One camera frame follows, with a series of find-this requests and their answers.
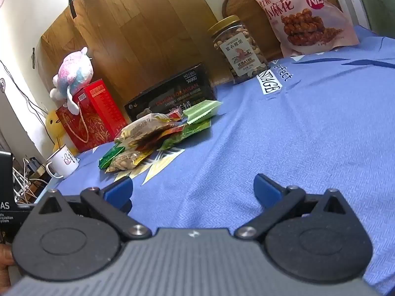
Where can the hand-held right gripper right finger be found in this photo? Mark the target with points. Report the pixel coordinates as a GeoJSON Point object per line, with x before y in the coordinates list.
{"type": "Point", "coordinates": [267, 191]}

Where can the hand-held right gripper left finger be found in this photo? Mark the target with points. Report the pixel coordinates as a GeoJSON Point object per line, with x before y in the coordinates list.
{"type": "Point", "coordinates": [118, 191]}

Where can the pile of mixed snack packets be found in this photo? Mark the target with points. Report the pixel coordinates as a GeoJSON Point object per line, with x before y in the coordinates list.
{"type": "Point", "coordinates": [145, 129]}

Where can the green translucent snack packet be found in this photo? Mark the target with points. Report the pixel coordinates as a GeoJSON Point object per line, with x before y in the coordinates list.
{"type": "Point", "coordinates": [188, 132]}

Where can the person's left hand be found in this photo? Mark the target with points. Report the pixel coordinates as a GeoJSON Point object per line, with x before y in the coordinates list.
{"type": "Point", "coordinates": [4, 262]}

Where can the white power strip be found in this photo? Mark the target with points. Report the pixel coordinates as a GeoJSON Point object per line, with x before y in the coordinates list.
{"type": "Point", "coordinates": [21, 178]}

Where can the white enamel mug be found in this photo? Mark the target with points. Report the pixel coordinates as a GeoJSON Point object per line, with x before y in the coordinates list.
{"type": "Point", "coordinates": [64, 162]}

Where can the blue printed cloth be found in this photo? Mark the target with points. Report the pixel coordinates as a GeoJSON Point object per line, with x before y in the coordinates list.
{"type": "Point", "coordinates": [308, 129]}

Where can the red gift box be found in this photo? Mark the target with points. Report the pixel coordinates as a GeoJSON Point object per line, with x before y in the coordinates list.
{"type": "Point", "coordinates": [98, 114]}

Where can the yellow plush duck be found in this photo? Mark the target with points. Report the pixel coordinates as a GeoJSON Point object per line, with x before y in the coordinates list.
{"type": "Point", "coordinates": [54, 123]}

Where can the black printed carton box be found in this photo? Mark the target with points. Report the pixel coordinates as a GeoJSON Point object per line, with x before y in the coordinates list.
{"type": "Point", "coordinates": [172, 89]}

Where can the pink and blue plush toy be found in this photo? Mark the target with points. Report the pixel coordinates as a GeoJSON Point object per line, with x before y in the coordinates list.
{"type": "Point", "coordinates": [74, 71]}

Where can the clear nut jar gold lid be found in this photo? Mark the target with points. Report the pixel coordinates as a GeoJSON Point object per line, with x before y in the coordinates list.
{"type": "Point", "coordinates": [237, 46]}

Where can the small black tape strip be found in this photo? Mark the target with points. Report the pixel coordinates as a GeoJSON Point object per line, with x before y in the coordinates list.
{"type": "Point", "coordinates": [33, 58]}

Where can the wooden board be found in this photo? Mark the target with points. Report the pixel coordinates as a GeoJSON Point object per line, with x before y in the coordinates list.
{"type": "Point", "coordinates": [139, 21]}

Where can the pink twisted snack bag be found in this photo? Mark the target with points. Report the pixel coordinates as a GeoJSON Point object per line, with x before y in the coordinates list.
{"type": "Point", "coordinates": [308, 21]}

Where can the dark green cloth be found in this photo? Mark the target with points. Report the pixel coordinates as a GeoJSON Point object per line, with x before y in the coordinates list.
{"type": "Point", "coordinates": [379, 0]}

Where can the round wall hook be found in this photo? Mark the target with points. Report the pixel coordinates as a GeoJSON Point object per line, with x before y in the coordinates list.
{"type": "Point", "coordinates": [2, 85]}

